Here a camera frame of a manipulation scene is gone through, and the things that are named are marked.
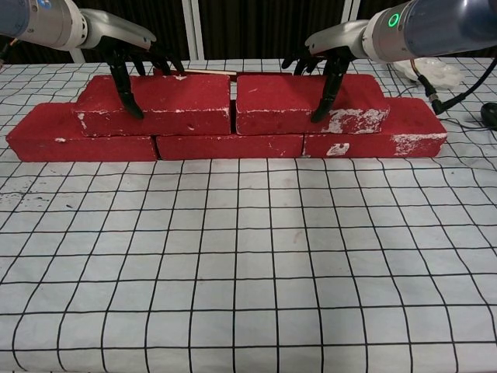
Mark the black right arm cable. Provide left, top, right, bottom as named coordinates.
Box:
left=418, top=58, right=497, bottom=116

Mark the checkered light blue tablecloth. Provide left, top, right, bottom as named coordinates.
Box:
left=0, top=58, right=497, bottom=373

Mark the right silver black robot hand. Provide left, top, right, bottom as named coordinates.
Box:
left=282, top=19, right=370, bottom=124

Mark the red brick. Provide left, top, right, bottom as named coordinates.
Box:
left=302, top=96, right=448, bottom=158
left=235, top=73, right=391, bottom=136
left=155, top=133, right=305, bottom=161
left=73, top=74, right=231, bottom=138
left=5, top=103, right=159, bottom=162

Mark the white flower paint palette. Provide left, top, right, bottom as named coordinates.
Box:
left=391, top=58, right=465, bottom=90

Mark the black computer mouse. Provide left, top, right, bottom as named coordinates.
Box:
left=480, top=103, right=497, bottom=126

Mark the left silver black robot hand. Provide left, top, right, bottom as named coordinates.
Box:
left=80, top=8, right=186, bottom=120

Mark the thin black mouse cable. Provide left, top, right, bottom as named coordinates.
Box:
left=382, top=61, right=485, bottom=129

